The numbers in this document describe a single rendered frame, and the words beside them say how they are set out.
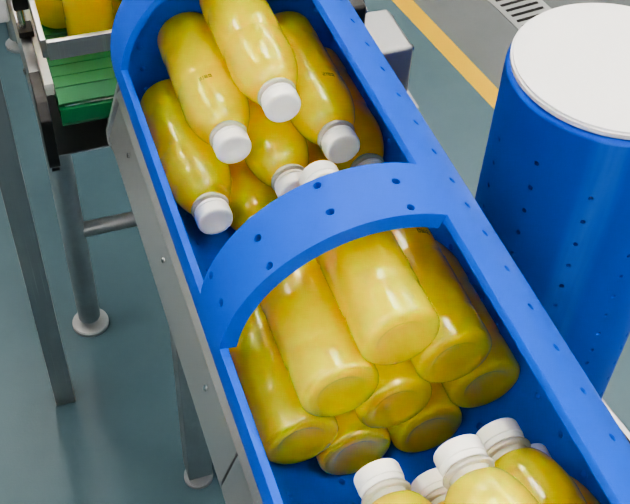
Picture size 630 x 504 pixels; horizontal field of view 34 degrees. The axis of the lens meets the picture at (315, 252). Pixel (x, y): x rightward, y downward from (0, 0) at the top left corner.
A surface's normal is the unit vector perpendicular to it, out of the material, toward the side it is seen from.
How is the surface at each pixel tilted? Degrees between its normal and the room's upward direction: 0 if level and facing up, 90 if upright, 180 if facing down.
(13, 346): 0
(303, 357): 42
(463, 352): 90
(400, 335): 91
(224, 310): 67
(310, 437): 90
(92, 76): 0
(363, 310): 52
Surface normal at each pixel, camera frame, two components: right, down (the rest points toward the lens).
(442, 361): 0.36, 0.69
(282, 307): -0.60, -0.36
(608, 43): 0.04, -0.68
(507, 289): 0.57, -0.66
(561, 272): -0.28, 0.70
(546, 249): -0.49, 0.63
